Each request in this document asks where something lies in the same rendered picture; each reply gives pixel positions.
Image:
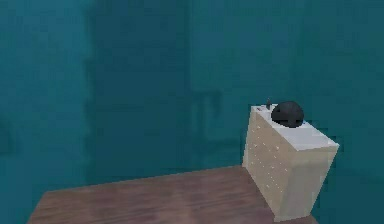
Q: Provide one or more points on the dark round ball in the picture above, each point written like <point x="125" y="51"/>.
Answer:
<point x="287" y="114"/>

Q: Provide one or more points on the small dark figurine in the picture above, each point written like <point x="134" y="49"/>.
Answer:
<point x="268" y="103"/>

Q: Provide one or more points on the beige chest of drawers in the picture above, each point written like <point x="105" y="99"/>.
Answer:
<point x="283" y="166"/>

